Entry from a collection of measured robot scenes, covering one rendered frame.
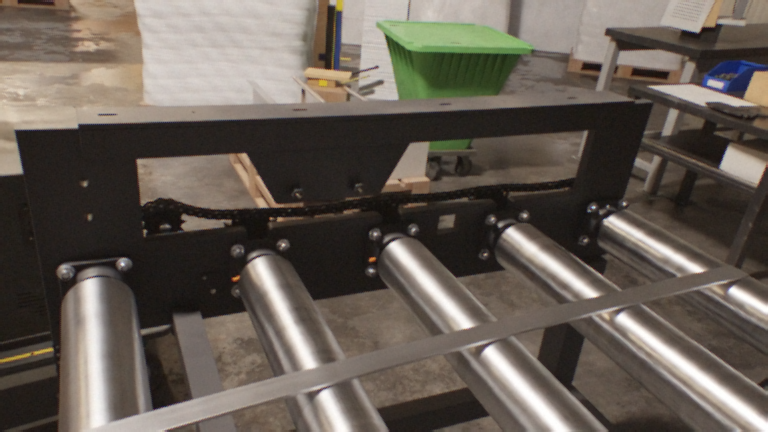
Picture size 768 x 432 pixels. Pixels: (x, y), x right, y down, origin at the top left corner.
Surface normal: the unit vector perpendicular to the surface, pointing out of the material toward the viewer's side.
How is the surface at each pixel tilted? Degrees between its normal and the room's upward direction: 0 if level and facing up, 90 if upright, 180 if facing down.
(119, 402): 14
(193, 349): 0
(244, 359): 0
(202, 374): 0
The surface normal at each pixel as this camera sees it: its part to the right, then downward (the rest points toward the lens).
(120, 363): 0.47, -0.85
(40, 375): 0.48, 0.43
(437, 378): 0.08, -0.89
